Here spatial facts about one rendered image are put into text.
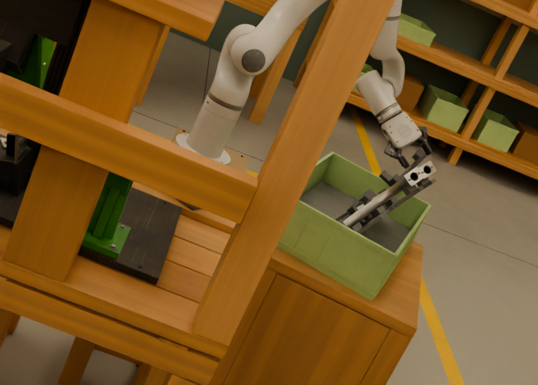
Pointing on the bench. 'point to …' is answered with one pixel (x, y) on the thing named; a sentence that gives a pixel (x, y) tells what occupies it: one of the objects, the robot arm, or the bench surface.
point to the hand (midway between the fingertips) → (417, 158)
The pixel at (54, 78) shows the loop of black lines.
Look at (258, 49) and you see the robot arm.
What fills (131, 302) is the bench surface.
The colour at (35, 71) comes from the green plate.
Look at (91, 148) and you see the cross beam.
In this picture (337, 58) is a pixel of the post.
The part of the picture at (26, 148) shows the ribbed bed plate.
